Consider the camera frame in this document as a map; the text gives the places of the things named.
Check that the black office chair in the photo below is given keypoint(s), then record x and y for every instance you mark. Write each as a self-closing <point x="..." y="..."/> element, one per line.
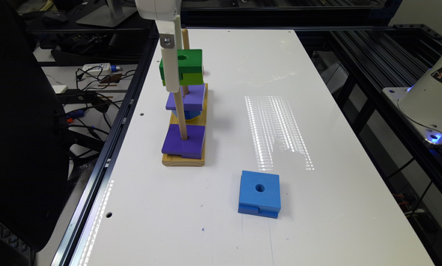
<point x="34" y="161"/>

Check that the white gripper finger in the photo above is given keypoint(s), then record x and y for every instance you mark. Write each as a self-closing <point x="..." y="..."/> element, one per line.
<point x="178" y="33"/>
<point x="169" y="55"/>

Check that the rear wooden peg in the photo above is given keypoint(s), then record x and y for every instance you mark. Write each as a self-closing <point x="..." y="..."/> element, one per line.
<point x="185" y="39"/>

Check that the white power strip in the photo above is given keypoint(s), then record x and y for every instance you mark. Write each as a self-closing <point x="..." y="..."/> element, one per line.
<point x="101" y="69"/>

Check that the blue block under purple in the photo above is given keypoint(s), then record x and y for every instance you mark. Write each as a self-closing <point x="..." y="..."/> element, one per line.
<point x="190" y="115"/>

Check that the wooden peg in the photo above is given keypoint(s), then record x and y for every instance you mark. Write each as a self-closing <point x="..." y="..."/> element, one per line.
<point x="185" y="90"/>
<point x="178" y="100"/>
<point x="185" y="39"/>

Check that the green square block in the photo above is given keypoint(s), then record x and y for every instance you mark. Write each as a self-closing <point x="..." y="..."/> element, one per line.
<point x="190" y="67"/>

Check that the silver monitor stand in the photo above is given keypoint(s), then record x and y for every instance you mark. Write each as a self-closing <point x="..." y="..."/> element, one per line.
<point x="110" y="15"/>

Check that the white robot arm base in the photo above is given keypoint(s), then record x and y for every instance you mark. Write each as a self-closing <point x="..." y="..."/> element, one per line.
<point x="421" y="104"/>

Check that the black computer mouse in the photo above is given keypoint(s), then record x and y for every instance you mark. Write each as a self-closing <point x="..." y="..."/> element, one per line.
<point x="54" y="18"/>

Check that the front wooden peg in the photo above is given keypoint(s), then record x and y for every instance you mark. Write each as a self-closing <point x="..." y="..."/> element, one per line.
<point x="178" y="100"/>

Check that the dark purple square block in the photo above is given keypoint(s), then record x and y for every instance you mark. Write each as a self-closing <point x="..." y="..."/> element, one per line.
<point x="191" y="148"/>

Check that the blue square block with hole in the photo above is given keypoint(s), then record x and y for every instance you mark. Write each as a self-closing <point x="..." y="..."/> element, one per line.
<point x="259" y="194"/>

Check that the light purple square block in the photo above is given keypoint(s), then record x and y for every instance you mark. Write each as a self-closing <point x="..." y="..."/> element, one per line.
<point x="193" y="101"/>

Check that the wooden peg base board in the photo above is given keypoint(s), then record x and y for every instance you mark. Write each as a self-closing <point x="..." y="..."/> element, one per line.
<point x="177" y="160"/>

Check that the middle wooden peg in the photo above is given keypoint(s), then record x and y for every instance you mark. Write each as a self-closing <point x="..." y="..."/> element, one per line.
<point x="185" y="90"/>

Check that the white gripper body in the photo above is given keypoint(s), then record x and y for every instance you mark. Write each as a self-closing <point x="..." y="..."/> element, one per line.
<point x="158" y="10"/>

